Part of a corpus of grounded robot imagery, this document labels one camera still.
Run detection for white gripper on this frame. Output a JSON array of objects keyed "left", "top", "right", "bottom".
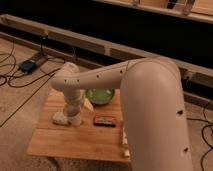
[{"left": 63, "top": 90, "right": 94, "bottom": 117}]

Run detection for white bottle lying down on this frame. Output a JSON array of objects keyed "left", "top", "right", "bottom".
[{"left": 122, "top": 127, "right": 130, "bottom": 158}]

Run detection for wooden folding table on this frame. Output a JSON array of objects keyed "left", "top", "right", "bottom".
[{"left": 27, "top": 89, "right": 130, "bottom": 163}]

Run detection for white ceramic cup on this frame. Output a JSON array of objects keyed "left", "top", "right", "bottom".
[{"left": 68, "top": 113, "right": 83, "bottom": 127}]

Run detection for black cable at right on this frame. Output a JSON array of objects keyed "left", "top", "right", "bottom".
[{"left": 183, "top": 76, "right": 213, "bottom": 171}]

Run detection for black cables on floor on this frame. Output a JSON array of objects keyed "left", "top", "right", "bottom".
[{"left": 0, "top": 36, "right": 72, "bottom": 129}]

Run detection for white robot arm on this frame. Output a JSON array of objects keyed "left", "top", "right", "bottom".
[{"left": 52, "top": 57, "right": 193, "bottom": 171}]

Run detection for black power strip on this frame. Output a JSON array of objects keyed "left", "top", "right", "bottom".
[{"left": 19, "top": 52, "right": 47, "bottom": 73}]

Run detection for white crumpled object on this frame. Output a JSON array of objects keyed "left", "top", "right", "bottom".
[{"left": 52, "top": 112, "right": 69, "bottom": 126}]

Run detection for green ceramic bowl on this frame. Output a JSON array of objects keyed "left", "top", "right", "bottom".
[{"left": 86, "top": 89, "right": 115, "bottom": 105}]

